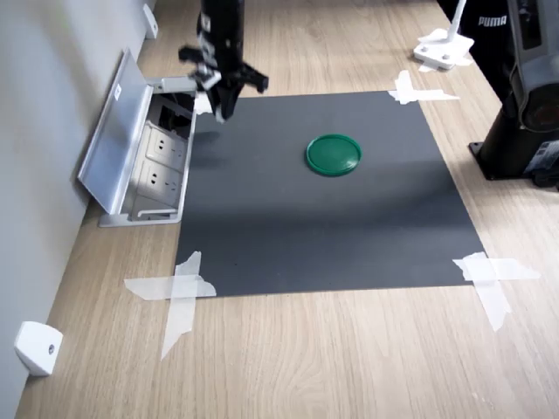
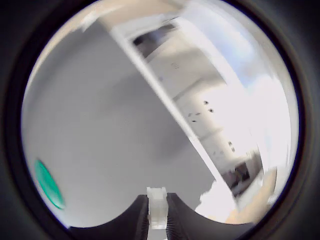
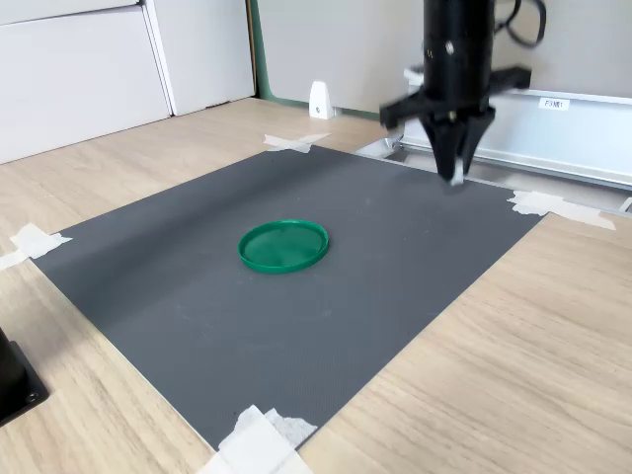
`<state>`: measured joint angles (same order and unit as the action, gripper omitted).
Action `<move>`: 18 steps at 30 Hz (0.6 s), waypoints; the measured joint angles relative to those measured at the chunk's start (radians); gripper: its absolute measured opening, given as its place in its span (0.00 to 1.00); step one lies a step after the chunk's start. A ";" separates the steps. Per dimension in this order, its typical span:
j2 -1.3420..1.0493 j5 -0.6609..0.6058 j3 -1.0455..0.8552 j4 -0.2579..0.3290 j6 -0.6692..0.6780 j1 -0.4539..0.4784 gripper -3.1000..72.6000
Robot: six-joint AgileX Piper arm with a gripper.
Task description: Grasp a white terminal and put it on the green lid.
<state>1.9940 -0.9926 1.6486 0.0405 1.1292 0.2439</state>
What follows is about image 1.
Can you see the white camera stand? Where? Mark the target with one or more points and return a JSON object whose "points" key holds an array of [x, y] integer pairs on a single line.
{"points": [[443, 48]]}

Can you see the dark grey mat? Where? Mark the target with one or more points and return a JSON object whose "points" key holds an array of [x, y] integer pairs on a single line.
{"points": [[314, 231]]}

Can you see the grey partition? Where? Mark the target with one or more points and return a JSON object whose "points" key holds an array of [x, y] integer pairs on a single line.
{"points": [[39, 131]]}

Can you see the round green lid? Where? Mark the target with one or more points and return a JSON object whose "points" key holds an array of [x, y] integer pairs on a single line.
{"points": [[334, 155]]}

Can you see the white tape piece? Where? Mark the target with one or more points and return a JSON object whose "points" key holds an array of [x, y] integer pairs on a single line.
{"points": [[485, 270], [406, 91], [179, 288], [202, 105]]}

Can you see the small white bracket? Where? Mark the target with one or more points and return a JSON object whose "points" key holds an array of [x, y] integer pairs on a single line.
{"points": [[37, 349], [150, 22]]}

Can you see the small white camera box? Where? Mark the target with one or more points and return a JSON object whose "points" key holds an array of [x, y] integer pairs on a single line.
{"points": [[209, 78]]}

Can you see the white power socket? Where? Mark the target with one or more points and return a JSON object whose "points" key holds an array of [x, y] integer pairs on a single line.
{"points": [[165, 146], [160, 181]]}

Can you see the white label sticker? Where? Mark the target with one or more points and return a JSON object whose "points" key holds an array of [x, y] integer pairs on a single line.
{"points": [[118, 90]]}

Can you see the person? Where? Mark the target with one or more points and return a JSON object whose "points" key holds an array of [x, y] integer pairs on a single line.
{"points": [[485, 43]]}

